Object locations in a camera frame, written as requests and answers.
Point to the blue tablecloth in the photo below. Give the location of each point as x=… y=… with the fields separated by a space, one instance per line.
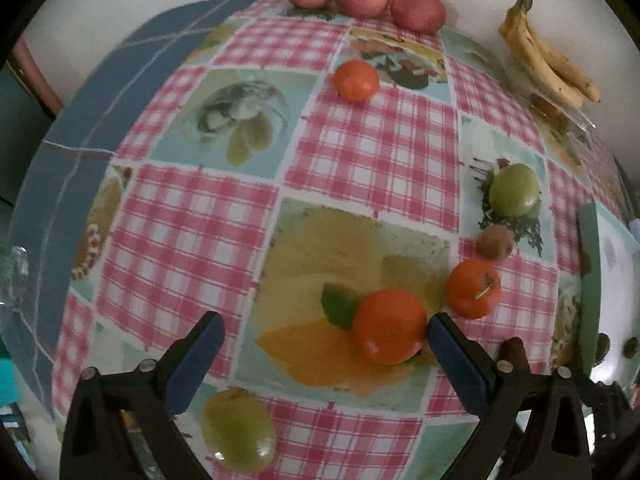
x=75 y=125

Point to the checked fruit-print tablecloth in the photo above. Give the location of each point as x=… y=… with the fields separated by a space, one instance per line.
x=200 y=240

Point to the bunch of yellow bananas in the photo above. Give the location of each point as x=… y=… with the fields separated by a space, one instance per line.
x=540 y=60

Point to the orange with stem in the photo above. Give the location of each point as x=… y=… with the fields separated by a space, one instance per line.
x=472 y=288

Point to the clear glass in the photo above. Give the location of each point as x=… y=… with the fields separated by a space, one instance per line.
x=12 y=275

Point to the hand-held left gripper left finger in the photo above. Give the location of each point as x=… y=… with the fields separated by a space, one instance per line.
x=200 y=360

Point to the small tangerine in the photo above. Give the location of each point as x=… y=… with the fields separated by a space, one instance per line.
x=355 y=80

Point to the brown kiwi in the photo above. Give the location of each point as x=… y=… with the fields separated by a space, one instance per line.
x=495 y=242

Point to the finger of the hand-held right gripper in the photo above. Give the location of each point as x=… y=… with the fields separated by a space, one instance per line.
x=612 y=410

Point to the green apple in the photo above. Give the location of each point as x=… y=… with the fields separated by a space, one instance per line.
x=514 y=190
x=240 y=435

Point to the reddish curved rail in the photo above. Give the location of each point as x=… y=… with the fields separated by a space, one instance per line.
x=35 y=75

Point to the white tray with green rim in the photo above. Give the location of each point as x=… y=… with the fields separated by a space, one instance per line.
x=612 y=280

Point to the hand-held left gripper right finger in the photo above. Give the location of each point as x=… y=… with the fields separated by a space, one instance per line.
x=455 y=365

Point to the clear plastic container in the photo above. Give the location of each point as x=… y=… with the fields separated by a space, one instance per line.
x=567 y=119

